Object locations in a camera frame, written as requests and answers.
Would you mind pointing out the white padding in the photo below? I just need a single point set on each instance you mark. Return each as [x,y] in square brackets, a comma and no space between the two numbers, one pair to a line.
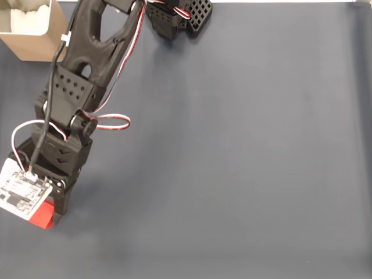
[29,21]

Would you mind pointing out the red cube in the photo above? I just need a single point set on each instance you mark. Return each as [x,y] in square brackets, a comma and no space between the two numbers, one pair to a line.
[43,216]

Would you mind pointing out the white camera circuit board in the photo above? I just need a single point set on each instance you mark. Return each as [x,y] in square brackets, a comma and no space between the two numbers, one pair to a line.
[20,191]

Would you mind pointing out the white zip tie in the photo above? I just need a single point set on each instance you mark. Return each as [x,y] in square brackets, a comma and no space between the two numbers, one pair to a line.
[66,39]

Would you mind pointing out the tan cardboard box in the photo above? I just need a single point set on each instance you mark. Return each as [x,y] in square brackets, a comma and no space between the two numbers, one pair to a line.
[35,49]

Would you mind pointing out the dark blue table mat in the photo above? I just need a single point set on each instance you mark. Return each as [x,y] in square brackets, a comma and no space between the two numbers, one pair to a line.
[232,174]

